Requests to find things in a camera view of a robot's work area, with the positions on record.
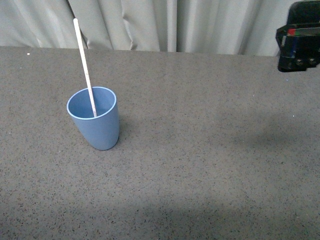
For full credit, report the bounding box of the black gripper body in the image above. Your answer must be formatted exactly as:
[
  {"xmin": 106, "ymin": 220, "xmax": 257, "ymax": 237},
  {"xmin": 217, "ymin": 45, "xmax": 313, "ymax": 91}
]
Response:
[{"xmin": 275, "ymin": 0, "xmax": 320, "ymax": 73}]

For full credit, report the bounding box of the blue plastic cup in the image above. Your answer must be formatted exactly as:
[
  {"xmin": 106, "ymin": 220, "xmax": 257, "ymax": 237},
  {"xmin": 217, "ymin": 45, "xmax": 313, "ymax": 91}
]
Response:
[{"xmin": 66, "ymin": 86, "xmax": 120, "ymax": 151}]

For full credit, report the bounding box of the grey curtain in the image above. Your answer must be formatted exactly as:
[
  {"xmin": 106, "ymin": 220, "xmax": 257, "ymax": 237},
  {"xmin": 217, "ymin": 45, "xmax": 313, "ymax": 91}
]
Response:
[{"xmin": 0, "ymin": 0, "xmax": 293, "ymax": 56}]

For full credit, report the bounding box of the white chopstick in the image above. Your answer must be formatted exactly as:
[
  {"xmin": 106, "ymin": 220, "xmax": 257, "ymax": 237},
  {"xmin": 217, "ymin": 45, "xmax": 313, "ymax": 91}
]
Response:
[{"xmin": 73, "ymin": 18, "xmax": 97, "ymax": 117}]

